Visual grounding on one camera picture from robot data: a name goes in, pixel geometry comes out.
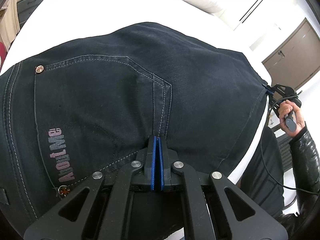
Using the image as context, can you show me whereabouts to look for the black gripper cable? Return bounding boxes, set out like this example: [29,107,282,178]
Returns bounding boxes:
[260,94,320,196]

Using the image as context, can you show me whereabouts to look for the dark grey nightstand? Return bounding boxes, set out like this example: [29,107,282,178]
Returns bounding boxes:
[17,0,43,28]

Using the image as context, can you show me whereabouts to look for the black leather jacket sleeve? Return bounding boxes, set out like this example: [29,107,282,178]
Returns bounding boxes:
[276,127,319,239]

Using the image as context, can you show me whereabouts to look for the black mesh chair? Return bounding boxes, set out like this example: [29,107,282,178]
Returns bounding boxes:
[277,133,292,172]

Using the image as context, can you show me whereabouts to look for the beige curtain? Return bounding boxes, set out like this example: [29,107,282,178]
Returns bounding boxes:
[1,0,20,50]

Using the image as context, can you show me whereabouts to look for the black denim pants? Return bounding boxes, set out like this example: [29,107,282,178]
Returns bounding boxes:
[1,22,267,235]

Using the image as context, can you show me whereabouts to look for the brown wooden door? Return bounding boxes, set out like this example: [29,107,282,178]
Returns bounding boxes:
[263,18,319,90]

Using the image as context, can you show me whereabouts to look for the white bed mattress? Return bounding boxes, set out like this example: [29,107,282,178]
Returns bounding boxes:
[1,0,270,182]

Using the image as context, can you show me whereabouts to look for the white wardrobe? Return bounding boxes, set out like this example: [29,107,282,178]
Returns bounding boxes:
[219,0,295,50]

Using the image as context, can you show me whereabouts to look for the person's right hand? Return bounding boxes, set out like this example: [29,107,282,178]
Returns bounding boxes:
[278,100,305,138]

